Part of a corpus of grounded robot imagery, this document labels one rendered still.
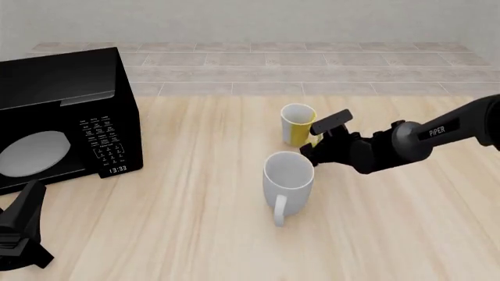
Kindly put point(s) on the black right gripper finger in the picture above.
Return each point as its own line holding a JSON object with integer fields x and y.
{"x": 311, "y": 150}

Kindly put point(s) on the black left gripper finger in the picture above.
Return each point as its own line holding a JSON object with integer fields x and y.
{"x": 28, "y": 205}

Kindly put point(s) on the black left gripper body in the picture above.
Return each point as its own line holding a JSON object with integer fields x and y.
{"x": 21, "y": 251}

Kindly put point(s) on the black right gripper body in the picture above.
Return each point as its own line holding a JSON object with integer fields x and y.
{"x": 340, "y": 149}

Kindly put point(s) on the yellow and white mug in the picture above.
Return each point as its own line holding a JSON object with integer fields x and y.
{"x": 295, "y": 128}

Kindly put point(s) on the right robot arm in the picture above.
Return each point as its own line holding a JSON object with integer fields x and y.
{"x": 437, "y": 131}

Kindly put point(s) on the white round microwave turntable plate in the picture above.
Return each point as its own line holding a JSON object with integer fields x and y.
{"x": 31, "y": 153}

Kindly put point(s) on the black microwave oven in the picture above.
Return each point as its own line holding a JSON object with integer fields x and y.
{"x": 58, "y": 87}

